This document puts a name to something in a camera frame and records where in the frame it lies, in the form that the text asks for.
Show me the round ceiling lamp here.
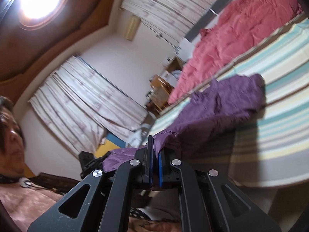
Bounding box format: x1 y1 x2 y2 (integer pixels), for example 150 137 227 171
1 0 68 31

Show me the patterned curtain side window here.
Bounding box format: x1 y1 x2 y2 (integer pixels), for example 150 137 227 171
29 56 148 157

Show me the person in pink shirt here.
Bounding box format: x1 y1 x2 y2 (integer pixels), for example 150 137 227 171
0 95 182 232

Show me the pink red quilt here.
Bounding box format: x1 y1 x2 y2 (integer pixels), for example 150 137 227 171
168 0 303 105

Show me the wooden rattan chair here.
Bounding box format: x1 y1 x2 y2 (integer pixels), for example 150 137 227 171
150 75 174 114

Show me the purple down jacket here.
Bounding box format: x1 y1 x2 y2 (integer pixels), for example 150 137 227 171
102 74 266 173

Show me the white grey headboard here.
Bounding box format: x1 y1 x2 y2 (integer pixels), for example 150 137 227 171
176 0 233 62

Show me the patterned curtain by bedhead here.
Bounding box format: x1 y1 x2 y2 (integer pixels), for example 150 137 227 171
121 0 217 42

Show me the striped bed sheet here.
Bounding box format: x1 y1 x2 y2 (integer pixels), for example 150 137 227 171
144 16 309 188

